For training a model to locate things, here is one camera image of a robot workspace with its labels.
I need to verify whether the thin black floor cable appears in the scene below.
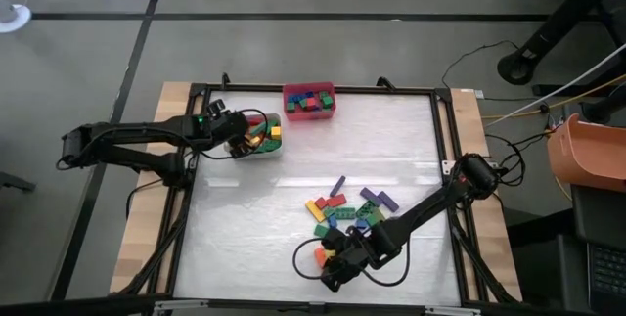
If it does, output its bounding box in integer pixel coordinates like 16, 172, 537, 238
441, 40, 520, 90

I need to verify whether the purple long block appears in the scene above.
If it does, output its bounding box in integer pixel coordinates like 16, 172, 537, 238
328, 174, 347, 199
359, 186, 385, 208
377, 190, 401, 214

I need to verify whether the wooden table side board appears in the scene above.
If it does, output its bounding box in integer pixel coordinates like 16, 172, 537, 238
449, 88, 523, 302
110, 80, 206, 293

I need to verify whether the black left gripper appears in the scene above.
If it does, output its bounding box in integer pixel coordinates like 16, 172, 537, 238
204, 109, 251, 160

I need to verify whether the black table frame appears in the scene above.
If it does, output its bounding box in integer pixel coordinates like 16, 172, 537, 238
116, 73, 522, 307

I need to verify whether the black floor stand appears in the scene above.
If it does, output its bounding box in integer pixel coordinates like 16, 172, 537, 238
497, 0, 626, 86

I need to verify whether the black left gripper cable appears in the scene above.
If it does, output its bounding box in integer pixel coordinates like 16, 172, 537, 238
198, 107, 270, 161

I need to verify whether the white plastic bin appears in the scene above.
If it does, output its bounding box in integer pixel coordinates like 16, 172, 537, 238
223, 113, 285, 160

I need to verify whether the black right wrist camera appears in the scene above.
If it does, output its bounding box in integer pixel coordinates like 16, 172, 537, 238
320, 255, 364, 293

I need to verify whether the white round floor object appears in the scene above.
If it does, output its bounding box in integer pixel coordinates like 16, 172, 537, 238
0, 0, 32, 34

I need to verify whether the black laptop keyboard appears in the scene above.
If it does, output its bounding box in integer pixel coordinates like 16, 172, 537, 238
586, 242, 626, 315

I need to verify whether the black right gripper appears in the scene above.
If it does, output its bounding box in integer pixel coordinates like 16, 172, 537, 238
321, 228, 392, 272

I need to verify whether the pink plastic bin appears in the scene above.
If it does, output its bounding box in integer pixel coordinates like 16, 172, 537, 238
282, 81, 337, 122

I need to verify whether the orange plastic bin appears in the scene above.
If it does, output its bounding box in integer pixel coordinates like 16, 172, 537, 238
546, 113, 626, 194

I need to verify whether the yellow floor cable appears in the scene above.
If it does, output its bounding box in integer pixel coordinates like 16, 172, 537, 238
481, 74, 626, 120

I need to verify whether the white floor cable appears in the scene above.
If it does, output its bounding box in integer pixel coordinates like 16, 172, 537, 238
486, 44, 626, 126

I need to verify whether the black floor object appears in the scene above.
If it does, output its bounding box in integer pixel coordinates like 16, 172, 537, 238
0, 171, 36, 194

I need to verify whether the silver bracket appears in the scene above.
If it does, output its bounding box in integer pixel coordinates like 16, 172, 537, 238
425, 305, 481, 316
154, 298, 209, 315

